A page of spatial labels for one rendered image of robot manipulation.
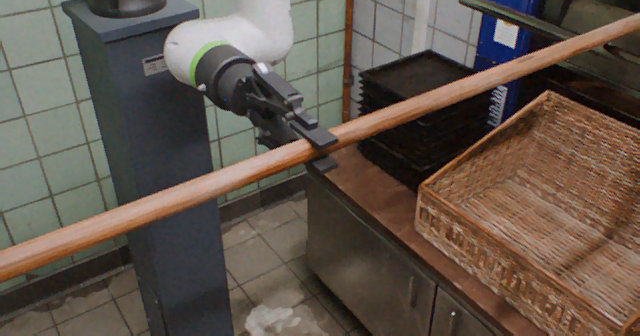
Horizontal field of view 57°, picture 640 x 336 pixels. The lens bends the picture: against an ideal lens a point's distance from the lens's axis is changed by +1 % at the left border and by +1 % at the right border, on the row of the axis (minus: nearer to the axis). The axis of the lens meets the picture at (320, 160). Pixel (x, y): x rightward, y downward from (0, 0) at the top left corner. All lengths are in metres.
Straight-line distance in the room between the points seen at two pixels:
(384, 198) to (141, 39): 0.82
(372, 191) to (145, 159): 0.68
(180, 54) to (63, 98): 1.05
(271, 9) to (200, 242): 0.71
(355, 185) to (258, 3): 0.84
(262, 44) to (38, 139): 1.15
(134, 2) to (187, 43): 0.26
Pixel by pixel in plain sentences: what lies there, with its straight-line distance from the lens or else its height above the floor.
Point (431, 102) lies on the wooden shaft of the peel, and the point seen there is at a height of 1.21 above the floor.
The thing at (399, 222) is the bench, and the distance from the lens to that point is 1.60.
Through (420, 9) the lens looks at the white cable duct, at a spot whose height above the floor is 0.92.
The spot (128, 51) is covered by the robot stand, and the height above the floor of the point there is 1.15.
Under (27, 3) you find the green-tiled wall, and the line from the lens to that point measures 1.87.
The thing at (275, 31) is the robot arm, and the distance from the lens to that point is 1.03.
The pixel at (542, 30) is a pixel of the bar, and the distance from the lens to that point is 1.28.
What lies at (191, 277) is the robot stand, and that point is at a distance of 1.58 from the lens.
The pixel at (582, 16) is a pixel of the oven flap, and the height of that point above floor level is 1.06.
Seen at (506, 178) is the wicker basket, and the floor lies 0.60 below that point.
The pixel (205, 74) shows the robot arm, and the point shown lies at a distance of 0.91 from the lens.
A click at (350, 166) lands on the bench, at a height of 0.58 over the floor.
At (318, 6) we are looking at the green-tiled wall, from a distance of 2.29.
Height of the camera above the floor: 1.62
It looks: 35 degrees down
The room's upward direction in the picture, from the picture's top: straight up
